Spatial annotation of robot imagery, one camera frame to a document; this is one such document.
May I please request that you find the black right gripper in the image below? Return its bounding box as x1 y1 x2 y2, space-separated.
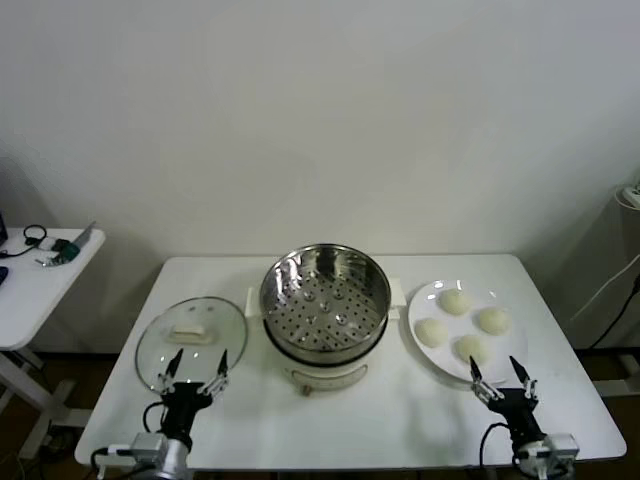
468 354 545 445

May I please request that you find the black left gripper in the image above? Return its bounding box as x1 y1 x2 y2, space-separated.
154 347 231 447

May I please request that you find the round glass pot lid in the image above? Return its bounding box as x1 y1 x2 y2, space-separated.
134 295 250 392

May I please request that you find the white steamed baozi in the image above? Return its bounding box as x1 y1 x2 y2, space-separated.
415 318 449 349
439 288 474 317
477 307 511 335
453 334 491 365

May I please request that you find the stainless steel steamer basket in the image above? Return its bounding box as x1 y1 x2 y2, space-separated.
244 243 407 352

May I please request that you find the white round plate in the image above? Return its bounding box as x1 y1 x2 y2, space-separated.
407 279 530 385

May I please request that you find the white electric cooker pot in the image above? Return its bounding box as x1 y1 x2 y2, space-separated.
244 299 402 399

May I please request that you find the green hand tool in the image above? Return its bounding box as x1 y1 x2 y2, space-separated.
55 238 84 264

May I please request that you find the grey metal blade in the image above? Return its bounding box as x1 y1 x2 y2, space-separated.
74 220 97 247

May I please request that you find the white side table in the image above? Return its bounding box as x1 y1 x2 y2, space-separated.
0 227 107 431

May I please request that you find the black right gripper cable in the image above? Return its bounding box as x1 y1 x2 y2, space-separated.
479 422 511 469

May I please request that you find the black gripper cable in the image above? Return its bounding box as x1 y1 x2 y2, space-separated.
479 422 511 469
143 402 169 436

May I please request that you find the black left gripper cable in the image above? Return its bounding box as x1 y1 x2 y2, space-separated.
143 402 169 436

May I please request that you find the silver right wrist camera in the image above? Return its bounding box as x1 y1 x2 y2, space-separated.
544 432 581 457

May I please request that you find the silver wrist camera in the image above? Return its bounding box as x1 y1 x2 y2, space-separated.
99 432 167 457
544 432 581 457

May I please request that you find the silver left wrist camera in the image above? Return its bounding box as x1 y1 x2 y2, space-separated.
99 432 167 457

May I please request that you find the white table frame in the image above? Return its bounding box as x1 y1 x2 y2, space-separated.
592 349 640 399

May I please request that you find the black wall cable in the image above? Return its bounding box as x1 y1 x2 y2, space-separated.
589 277 640 350

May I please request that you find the white wall cable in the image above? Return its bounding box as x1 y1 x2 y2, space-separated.
569 257 640 322

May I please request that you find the black looped cable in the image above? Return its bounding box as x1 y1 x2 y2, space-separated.
0 224 49 259

